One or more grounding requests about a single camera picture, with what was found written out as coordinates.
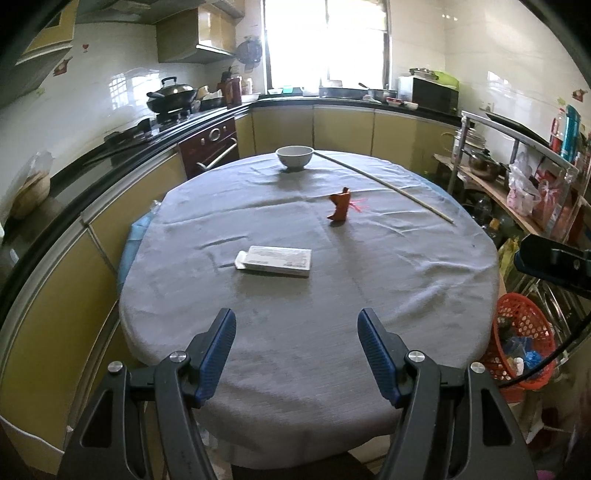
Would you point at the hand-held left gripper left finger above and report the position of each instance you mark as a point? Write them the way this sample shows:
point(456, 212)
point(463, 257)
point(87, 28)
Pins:
point(217, 355)

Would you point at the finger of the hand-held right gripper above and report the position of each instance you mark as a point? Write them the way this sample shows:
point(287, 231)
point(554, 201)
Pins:
point(540, 242)
point(531, 266)

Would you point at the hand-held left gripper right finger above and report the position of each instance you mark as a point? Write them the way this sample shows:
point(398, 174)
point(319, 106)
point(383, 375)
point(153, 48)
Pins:
point(376, 355)

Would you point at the red plastic basket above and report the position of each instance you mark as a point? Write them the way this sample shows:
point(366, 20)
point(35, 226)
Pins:
point(508, 314)

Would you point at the blue plastic bag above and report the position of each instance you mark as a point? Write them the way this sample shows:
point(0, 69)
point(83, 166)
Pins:
point(531, 357)

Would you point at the pink white plastic bag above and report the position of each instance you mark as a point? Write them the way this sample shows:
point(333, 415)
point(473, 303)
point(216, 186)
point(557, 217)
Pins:
point(526, 189)

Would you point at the grey tablecloth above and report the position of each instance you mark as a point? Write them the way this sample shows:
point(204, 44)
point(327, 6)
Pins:
point(300, 314)

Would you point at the metal cooking pot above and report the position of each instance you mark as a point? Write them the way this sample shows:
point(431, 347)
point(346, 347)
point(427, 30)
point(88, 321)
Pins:
point(484, 165)

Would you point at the metal kitchen rack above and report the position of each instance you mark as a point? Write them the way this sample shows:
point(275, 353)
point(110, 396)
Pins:
point(517, 138)

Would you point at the flat grey white carton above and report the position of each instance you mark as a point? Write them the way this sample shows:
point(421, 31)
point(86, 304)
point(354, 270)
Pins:
point(277, 261)

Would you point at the blue under cloth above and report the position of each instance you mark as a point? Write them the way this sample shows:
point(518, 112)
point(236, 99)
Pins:
point(136, 235)

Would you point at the small orange toy figure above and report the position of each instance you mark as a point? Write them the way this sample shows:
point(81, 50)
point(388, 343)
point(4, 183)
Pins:
point(340, 206)

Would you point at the long thin wooden stick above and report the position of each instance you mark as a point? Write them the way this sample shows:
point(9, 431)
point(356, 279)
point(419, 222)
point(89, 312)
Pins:
point(392, 186)

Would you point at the yellow base cabinets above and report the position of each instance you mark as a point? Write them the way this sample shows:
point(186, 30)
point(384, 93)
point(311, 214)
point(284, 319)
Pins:
point(46, 323)

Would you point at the black microwave oven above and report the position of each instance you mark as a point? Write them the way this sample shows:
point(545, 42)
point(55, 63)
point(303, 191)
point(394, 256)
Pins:
point(434, 94)

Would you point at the dark red built-in oven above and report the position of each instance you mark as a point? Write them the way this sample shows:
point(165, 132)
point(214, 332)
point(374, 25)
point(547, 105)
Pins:
point(210, 147)

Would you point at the white ceramic bowl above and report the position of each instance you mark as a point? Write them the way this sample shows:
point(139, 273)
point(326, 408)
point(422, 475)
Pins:
point(294, 157)

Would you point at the black kitchen countertop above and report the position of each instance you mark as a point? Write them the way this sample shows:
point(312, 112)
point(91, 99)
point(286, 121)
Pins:
point(92, 159)

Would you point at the black gas stove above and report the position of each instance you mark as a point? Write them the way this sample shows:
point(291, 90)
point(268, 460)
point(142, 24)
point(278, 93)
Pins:
point(138, 131)

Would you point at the clay pot with plastic bag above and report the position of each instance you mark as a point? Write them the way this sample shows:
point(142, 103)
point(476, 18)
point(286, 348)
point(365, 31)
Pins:
point(30, 191)

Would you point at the black wok with lid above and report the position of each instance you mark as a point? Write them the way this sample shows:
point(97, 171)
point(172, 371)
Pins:
point(171, 94)

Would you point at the bright window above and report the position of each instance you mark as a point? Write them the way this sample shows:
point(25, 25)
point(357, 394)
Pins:
point(323, 41)

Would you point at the yellow cabinet with range hood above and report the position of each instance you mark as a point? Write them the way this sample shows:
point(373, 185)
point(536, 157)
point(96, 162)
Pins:
point(194, 34)

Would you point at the small wall fan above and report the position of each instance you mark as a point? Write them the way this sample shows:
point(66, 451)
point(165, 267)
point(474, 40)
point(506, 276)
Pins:
point(248, 54)

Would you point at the large red wall sticker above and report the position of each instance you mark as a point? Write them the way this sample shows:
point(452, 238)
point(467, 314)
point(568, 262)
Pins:
point(62, 67)

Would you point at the yellow wall cabinets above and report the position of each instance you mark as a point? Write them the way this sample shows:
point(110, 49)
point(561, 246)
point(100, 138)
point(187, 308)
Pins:
point(41, 32)

